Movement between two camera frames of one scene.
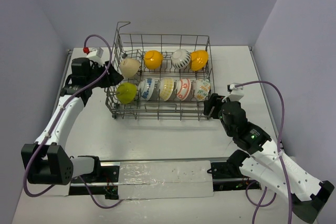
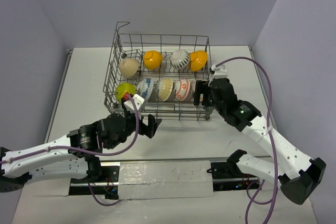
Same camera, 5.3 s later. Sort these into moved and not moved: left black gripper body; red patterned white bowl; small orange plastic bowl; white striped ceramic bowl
Moved: left black gripper body
Not moved: red patterned white bowl; small orange plastic bowl; white striped ceramic bowl
